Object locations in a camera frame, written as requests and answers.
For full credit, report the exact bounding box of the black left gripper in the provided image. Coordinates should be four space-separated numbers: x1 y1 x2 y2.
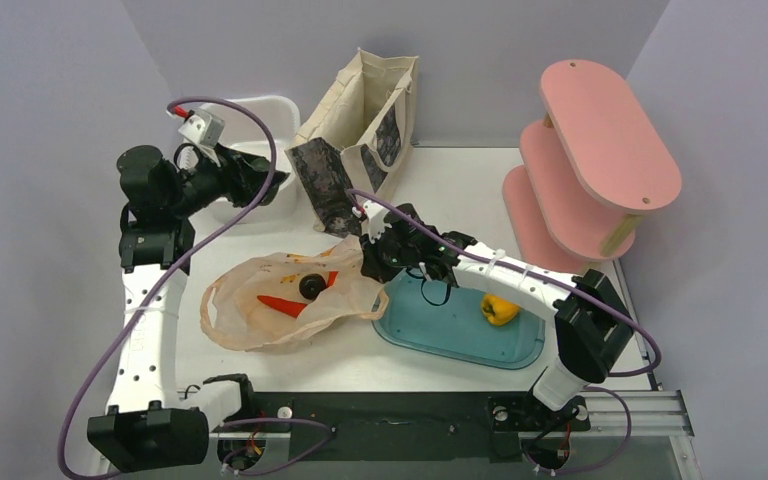
166 141 284 217

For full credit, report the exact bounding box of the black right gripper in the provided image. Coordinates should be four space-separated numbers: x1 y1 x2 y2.
362 223 420 285

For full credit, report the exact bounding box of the orange plastic grocery bag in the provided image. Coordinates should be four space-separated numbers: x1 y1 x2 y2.
200 236 389 351

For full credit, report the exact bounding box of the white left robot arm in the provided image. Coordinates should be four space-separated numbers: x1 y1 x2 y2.
87 144 287 473

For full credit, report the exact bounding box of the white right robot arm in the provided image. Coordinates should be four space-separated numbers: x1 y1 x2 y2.
352 201 635 429

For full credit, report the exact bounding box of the white plastic basket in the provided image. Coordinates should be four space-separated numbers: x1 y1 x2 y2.
200 95 300 224

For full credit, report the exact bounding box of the teal plastic tray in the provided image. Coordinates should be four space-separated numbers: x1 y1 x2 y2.
373 273 545 370

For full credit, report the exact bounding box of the canvas tote bag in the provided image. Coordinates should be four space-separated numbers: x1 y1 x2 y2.
285 50 420 237

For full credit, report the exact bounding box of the yellow bell pepper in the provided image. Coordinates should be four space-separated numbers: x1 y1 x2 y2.
480 294 521 326

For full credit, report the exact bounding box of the red chili pepper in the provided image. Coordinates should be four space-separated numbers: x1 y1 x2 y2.
256 295 309 319

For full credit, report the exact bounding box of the pink three-tier shelf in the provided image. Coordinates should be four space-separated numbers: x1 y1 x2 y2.
502 59 682 273

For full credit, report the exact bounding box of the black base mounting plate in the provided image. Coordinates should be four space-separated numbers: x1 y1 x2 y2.
218 392 591 463

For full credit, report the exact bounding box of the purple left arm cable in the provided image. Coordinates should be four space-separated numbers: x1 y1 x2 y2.
57 97 336 480

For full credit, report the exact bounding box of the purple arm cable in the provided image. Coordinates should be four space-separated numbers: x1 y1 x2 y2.
57 97 336 480
346 188 663 477

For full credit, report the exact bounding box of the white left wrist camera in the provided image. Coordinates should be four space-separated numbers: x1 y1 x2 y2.
178 108 225 166

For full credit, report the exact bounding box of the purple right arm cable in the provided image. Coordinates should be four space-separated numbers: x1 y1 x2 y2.
346 188 663 477

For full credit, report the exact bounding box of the aluminium frame rail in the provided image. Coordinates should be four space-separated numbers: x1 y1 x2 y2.
582 261 703 480

